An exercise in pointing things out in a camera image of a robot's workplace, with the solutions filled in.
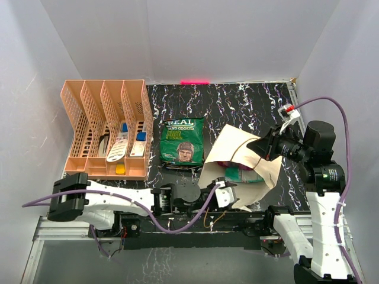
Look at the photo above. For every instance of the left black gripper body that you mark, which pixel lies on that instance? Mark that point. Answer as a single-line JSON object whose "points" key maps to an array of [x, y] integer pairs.
{"points": [[204, 194]]}

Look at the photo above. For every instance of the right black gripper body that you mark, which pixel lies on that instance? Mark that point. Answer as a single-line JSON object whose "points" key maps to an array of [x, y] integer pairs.
{"points": [[288, 146]]}

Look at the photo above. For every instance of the brown snack bag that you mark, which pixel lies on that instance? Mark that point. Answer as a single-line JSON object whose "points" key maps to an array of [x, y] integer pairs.
{"points": [[177, 167]]}

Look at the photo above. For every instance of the brown paper bag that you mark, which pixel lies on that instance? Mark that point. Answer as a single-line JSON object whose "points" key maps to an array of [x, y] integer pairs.
{"points": [[230, 158]]}

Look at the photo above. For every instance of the green real chips bag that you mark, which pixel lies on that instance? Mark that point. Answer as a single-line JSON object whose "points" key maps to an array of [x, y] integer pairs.
{"points": [[181, 142]]}

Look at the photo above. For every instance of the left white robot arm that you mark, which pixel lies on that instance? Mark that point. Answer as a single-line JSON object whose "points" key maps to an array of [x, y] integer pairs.
{"points": [[78, 197]]}

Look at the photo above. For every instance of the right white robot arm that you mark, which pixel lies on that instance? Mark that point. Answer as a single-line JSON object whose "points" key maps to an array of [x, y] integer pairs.
{"points": [[324, 259]]}

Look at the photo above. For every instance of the teal snack bag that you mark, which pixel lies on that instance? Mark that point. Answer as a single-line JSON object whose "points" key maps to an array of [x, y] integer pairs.
{"points": [[237, 175]]}

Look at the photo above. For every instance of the purple snack bag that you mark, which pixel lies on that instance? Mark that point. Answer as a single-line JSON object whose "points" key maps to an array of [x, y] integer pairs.
{"points": [[229, 164]]}

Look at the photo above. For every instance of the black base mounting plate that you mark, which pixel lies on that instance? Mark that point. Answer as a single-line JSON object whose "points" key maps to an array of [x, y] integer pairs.
{"points": [[232, 229]]}

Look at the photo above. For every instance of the white red card box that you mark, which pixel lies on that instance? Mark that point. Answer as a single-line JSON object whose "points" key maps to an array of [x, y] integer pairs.
{"points": [[138, 149]]}

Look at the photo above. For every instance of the yellow round object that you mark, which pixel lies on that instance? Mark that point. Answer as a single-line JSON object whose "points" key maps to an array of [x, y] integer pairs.
{"points": [[120, 169]]}

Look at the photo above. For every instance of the blue object in organizer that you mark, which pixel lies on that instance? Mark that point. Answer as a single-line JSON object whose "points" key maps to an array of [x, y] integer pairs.
{"points": [[141, 136]]}

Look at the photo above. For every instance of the white calculator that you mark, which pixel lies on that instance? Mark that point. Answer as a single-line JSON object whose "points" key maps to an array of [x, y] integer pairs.
{"points": [[118, 150]]}

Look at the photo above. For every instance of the red light strip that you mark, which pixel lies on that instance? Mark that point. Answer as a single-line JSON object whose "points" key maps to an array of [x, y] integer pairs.
{"points": [[194, 82]]}

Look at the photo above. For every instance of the black white stapler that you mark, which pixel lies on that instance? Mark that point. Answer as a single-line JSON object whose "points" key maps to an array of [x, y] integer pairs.
{"points": [[103, 144]]}

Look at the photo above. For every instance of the pink plastic file organizer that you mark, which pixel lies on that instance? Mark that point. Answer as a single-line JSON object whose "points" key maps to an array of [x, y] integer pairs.
{"points": [[96, 107]]}

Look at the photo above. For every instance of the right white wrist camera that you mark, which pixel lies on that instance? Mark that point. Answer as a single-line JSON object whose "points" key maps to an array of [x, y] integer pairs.
{"points": [[289, 116]]}

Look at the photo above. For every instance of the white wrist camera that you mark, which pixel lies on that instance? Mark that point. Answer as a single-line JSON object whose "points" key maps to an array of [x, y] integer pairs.
{"points": [[289, 116], [225, 194]]}

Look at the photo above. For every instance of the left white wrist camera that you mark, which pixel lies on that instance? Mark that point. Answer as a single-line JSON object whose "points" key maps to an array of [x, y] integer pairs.
{"points": [[225, 194]]}

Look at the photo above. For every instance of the aluminium frame rail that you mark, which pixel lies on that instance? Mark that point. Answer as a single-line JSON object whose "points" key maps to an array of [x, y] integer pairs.
{"points": [[64, 253]]}

